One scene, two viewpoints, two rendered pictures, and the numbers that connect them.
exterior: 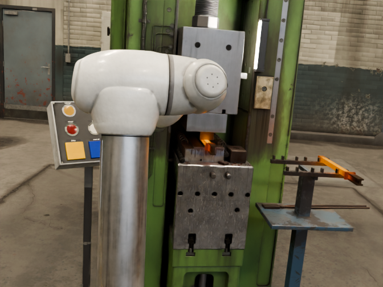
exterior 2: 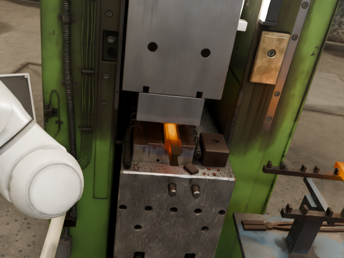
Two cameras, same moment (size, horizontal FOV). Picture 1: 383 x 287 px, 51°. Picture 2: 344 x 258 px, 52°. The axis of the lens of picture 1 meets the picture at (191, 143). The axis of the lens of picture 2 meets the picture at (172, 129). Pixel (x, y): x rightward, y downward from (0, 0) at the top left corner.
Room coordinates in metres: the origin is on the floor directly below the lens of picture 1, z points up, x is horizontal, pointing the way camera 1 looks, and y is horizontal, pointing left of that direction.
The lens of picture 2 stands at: (1.02, -0.09, 1.59)
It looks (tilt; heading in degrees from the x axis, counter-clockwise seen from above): 29 degrees down; 0
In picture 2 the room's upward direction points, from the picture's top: 9 degrees clockwise
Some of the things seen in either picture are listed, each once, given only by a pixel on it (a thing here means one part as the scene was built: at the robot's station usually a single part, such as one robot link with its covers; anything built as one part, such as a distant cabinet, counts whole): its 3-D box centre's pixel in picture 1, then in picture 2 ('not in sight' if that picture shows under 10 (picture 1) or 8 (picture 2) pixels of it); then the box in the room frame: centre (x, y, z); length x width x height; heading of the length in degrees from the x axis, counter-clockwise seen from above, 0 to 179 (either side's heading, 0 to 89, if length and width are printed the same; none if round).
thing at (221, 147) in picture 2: (235, 154); (212, 149); (2.06, -0.23, 0.95); 0.12 x 0.08 x 0.06; 9
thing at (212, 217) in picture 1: (203, 190); (165, 176); (2.20, -0.09, 0.69); 0.56 x 0.38 x 0.45; 9
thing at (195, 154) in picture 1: (197, 144); (160, 121); (2.18, -0.03, 0.96); 0.42 x 0.20 x 0.09; 9
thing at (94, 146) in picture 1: (97, 149); not in sight; (1.70, 0.40, 1.01); 0.07 x 0.05 x 0.07; 124
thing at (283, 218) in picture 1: (301, 216); (295, 248); (1.92, -0.58, 0.69); 0.40 x 0.30 x 0.02; 96
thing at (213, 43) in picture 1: (211, 70); (189, 13); (2.19, -0.08, 1.36); 0.42 x 0.39 x 0.40; 9
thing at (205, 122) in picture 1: (199, 116); (166, 83); (2.18, -0.03, 1.12); 0.42 x 0.20 x 0.10; 9
